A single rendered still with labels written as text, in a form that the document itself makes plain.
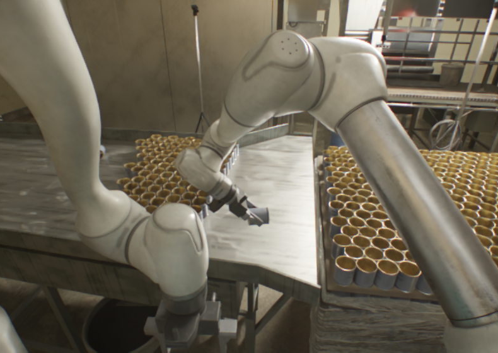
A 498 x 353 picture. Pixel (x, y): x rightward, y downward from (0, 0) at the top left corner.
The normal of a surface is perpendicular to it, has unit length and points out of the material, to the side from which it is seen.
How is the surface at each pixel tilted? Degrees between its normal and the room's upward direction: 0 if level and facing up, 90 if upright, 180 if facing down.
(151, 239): 72
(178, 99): 90
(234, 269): 90
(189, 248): 80
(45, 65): 107
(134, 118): 90
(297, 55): 45
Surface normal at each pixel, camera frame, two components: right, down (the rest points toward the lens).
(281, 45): 0.22, -0.24
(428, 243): -0.72, 0.06
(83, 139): 0.57, 0.80
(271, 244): 0.00, -0.88
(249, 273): -0.18, 0.47
